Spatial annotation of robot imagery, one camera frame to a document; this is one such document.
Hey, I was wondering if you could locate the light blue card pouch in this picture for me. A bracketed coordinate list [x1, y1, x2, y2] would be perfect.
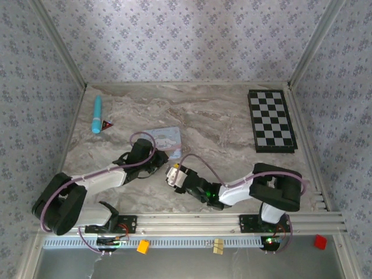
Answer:
[144, 126, 184, 160]

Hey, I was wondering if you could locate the cyan plastic tube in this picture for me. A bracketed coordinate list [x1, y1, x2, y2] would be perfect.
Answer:
[91, 94, 103, 135]

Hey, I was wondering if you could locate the beige wooden block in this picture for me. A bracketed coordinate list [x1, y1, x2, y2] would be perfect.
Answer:
[213, 238, 225, 256]

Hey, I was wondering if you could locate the orange toy block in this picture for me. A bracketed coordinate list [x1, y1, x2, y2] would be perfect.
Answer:
[137, 239, 151, 256]

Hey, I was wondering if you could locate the small controller board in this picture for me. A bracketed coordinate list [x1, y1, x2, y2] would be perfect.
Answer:
[259, 235, 284, 252]
[96, 235, 130, 252]

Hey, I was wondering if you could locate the black and grey chessboard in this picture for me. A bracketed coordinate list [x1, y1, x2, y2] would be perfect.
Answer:
[248, 89, 299, 154]

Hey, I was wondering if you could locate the red toy block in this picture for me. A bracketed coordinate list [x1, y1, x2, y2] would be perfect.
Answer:
[313, 234, 328, 251]

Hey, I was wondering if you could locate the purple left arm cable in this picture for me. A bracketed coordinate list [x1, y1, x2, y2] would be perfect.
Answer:
[40, 131, 158, 234]

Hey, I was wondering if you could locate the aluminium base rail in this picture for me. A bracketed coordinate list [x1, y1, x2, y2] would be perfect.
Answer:
[31, 212, 347, 235]

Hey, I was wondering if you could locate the grey slotted cable duct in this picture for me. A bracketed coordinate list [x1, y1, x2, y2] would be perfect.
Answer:
[42, 235, 264, 249]

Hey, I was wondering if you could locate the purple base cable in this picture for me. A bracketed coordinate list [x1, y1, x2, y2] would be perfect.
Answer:
[78, 226, 105, 255]
[266, 214, 294, 254]

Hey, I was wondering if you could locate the aluminium side rail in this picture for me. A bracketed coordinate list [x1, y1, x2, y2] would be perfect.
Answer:
[286, 86, 332, 212]

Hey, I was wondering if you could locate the aluminium frame post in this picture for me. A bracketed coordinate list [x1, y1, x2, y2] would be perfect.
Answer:
[287, 0, 348, 90]

